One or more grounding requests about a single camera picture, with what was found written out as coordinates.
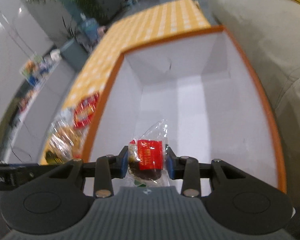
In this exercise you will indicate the red chip bag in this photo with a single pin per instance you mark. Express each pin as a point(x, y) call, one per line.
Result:
point(84, 111)

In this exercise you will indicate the clear bag fried snacks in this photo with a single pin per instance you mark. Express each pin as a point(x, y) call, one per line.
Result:
point(65, 140)

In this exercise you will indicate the orange cardboard box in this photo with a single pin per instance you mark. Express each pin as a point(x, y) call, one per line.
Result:
point(242, 127)

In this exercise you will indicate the blue water jug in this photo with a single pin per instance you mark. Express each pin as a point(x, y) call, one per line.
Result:
point(89, 26)

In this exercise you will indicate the teddy bear picture box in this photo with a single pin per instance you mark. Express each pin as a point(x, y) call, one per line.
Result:
point(33, 70)

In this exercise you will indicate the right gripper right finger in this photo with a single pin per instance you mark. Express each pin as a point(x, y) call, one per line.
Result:
point(184, 168)

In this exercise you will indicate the beige sofa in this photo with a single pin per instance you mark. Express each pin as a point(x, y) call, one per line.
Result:
point(269, 33)

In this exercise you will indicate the chocolate pastry clear wrapper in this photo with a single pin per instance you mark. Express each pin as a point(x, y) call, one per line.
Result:
point(147, 157)

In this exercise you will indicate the white tv console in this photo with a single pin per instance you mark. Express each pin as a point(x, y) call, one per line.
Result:
point(28, 138)

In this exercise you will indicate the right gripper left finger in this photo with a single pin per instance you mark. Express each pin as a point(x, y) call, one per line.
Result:
point(109, 167)

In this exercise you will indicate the yellow checkered tablecloth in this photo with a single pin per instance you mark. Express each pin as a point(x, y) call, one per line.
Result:
point(140, 42)

